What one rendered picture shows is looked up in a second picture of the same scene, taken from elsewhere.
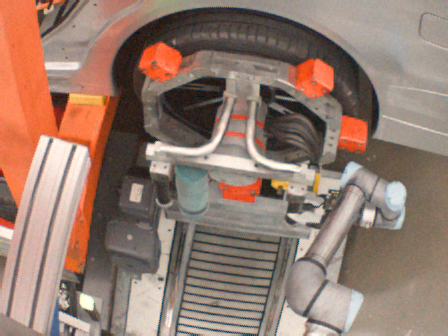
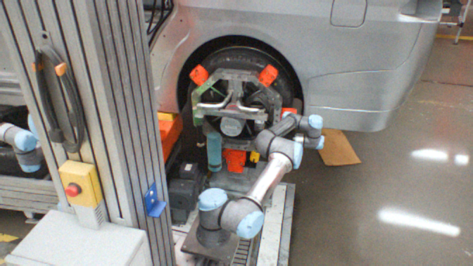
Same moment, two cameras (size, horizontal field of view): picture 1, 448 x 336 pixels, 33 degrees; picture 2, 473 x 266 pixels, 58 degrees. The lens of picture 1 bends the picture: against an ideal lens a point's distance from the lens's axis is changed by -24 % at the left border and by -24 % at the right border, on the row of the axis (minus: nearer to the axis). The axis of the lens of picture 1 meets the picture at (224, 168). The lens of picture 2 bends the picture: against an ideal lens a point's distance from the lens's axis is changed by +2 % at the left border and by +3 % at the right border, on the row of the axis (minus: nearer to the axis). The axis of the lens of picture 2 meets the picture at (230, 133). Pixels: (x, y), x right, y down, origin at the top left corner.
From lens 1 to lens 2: 125 cm
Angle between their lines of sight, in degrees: 28
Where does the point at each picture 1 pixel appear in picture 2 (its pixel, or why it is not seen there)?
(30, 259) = not seen: outside the picture
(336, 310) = (286, 146)
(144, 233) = (190, 182)
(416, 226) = (341, 212)
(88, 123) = (164, 126)
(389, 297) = (331, 247)
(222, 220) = (229, 193)
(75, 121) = not seen: hidden behind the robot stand
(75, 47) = (155, 74)
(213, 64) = (222, 72)
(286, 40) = (255, 60)
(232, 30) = (231, 56)
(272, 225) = not seen: hidden behind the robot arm
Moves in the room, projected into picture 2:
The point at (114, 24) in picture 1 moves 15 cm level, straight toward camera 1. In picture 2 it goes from (175, 51) to (178, 62)
